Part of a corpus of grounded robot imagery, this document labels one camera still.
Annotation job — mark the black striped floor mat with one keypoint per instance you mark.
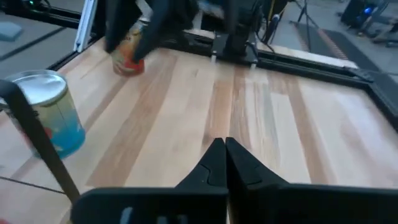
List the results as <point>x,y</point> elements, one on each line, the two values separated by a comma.
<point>342,43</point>

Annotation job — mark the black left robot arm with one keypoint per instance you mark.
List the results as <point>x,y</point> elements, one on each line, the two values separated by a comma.
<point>236,25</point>

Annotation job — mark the blue grey pad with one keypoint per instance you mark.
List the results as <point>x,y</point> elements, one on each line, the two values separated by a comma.
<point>9,31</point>

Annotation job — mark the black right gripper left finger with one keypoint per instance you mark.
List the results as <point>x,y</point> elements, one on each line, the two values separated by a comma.
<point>174,205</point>

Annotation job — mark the orange red corn can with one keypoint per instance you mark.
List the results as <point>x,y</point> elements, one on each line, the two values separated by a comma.
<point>127,59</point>

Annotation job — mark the blue tomato can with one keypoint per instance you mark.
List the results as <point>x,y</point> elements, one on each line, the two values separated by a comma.
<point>59,124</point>

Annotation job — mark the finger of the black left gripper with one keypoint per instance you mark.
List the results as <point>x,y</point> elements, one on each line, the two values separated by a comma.
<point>119,25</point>
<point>154,31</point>

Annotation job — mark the white aluminium post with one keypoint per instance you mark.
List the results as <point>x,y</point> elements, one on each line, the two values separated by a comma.
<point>85,25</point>

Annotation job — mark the black device blue light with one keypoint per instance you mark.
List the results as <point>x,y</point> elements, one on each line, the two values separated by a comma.
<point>357,15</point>

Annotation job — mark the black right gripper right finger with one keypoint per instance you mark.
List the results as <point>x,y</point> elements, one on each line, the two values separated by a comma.
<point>295,205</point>

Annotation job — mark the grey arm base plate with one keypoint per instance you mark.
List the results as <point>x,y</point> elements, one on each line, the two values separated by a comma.
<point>219,46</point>

